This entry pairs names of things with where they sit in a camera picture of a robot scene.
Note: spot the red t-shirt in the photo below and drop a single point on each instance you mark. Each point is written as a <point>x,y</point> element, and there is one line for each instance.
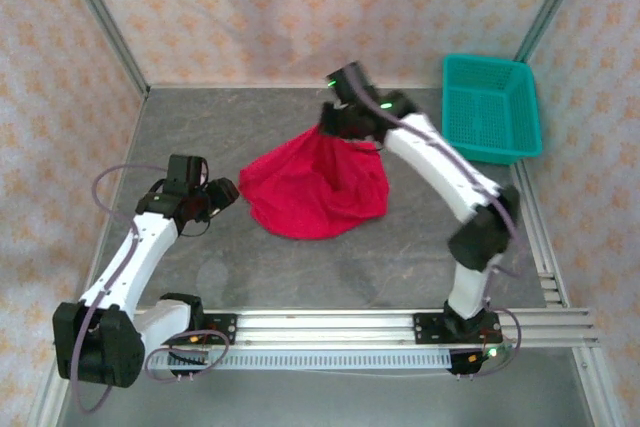
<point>310,197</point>

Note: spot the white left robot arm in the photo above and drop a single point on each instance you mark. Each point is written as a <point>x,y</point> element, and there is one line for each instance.
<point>135,257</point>

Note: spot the teal plastic basket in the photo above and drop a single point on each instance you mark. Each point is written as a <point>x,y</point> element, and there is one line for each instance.
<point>490,112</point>

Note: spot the black right controller board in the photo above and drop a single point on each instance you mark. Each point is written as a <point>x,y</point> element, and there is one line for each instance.
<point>470,362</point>

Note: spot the long aluminium base rail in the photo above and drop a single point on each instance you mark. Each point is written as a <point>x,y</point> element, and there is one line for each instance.
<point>325,329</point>

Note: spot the aluminium side rail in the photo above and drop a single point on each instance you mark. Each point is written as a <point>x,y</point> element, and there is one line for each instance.
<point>547,267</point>

